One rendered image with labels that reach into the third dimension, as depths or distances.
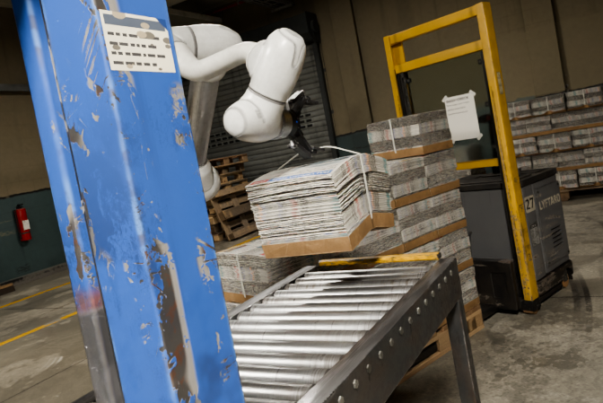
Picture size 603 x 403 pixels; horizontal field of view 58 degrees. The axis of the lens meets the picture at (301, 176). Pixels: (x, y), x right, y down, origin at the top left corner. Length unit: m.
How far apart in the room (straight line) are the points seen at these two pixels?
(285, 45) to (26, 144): 8.35
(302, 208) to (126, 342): 1.13
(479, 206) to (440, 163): 0.67
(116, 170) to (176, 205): 0.05
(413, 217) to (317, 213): 1.47
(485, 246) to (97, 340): 3.44
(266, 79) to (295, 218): 0.42
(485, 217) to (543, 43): 5.42
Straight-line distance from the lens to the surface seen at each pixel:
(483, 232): 3.75
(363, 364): 1.13
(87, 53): 0.40
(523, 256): 3.49
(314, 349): 1.25
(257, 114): 1.33
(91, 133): 0.40
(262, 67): 1.34
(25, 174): 9.42
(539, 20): 8.89
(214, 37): 1.87
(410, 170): 2.93
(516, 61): 8.97
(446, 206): 3.17
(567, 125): 7.27
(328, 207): 1.47
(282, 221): 1.56
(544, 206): 3.80
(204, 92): 1.96
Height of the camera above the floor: 1.23
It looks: 3 degrees down
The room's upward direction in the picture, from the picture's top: 11 degrees counter-clockwise
